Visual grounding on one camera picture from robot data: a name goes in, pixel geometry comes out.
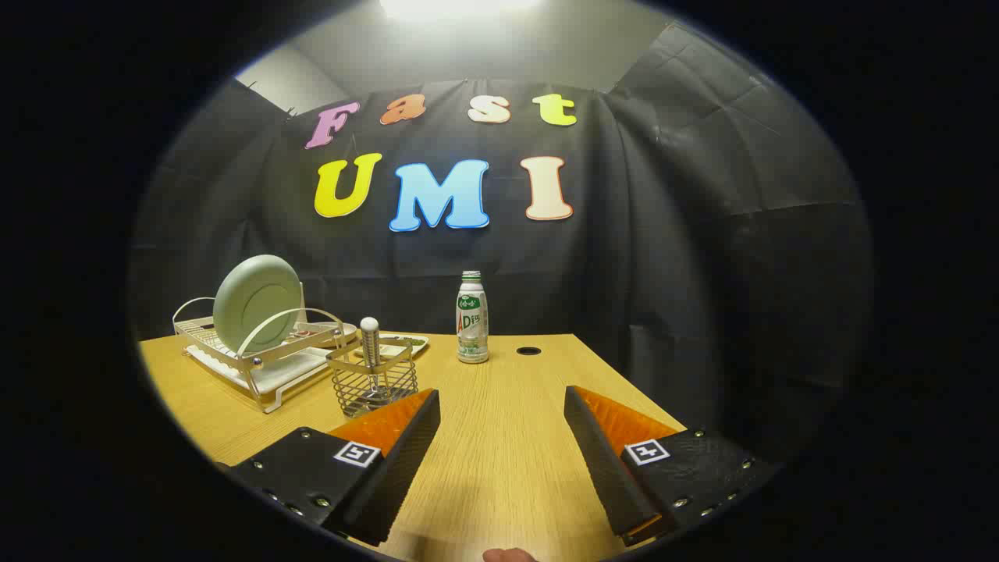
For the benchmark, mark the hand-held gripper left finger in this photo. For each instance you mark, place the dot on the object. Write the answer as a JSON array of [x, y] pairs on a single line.
[[398, 468]]

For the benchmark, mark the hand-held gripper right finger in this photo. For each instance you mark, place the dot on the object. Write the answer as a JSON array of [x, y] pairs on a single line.
[[605, 468]]

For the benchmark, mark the pale green plate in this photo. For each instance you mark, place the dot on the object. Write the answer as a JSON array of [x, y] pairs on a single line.
[[254, 300]]

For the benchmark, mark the white divided tray with beans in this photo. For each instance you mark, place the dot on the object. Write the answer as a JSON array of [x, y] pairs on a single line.
[[414, 342]]

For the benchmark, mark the white green-label drink bottle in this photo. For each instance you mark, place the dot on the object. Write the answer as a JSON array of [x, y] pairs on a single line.
[[472, 320]]

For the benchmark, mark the black backdrop cloth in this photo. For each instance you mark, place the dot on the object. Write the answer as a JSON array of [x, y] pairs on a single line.
[[687, 234]]

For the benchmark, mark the bright ceiling lamp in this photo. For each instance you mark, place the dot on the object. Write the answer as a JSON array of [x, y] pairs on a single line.
[[453, 6]]

